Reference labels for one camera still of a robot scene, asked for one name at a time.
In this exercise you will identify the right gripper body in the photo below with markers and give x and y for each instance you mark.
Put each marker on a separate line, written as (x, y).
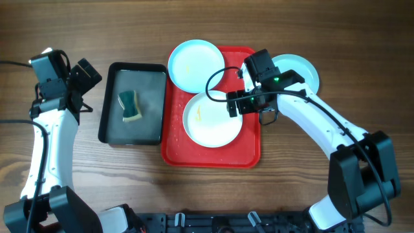
(251, 105)

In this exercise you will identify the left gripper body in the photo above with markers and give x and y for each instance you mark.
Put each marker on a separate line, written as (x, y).
(85, 83)

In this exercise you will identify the white round plate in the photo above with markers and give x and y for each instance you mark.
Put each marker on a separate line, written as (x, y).
(208, 123)

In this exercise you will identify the green yellow sponge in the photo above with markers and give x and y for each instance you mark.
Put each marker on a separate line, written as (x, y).
(129, 103)

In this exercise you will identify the light blue plate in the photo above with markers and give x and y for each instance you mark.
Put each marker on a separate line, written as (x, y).
(300, 65)
(192, 63)

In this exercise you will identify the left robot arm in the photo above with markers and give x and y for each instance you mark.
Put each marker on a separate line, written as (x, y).
(48, 202)

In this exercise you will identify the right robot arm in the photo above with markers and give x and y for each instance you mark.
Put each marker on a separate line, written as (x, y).
(362, 166)

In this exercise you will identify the black water tray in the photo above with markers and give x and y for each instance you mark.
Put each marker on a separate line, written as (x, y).
(148, 81)

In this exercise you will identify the red plastic tray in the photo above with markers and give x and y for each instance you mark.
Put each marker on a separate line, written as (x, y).
(178, 149)

